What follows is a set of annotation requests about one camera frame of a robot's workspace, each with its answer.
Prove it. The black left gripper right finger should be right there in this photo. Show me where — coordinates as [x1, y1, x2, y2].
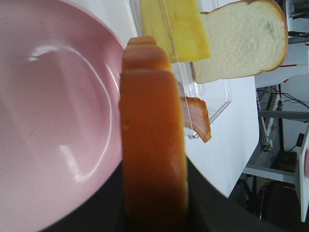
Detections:
[185, 159, 282, 232]

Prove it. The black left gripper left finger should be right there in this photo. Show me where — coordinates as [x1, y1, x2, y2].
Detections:
[42, 163, 129, 232]

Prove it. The bread slice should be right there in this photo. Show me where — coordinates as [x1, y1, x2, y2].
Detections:
[192, 0, 288, 84]
[119, 36, 188, 232]

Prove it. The pink bacon strip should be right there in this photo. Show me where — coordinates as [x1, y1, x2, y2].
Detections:
[181, 97, 211, 143]

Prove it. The yellow cheese slice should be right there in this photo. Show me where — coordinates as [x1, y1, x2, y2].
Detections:
[140, 0, 211, 63]

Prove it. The clear right plastic tray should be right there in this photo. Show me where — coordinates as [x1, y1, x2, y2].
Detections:
[129, 0, 232, 139]

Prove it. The pink plate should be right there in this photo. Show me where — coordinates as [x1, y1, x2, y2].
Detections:
[0, 0, 124, 232]

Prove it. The grey metal frame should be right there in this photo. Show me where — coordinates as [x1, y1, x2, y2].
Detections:
[242, 110, 309, 223]

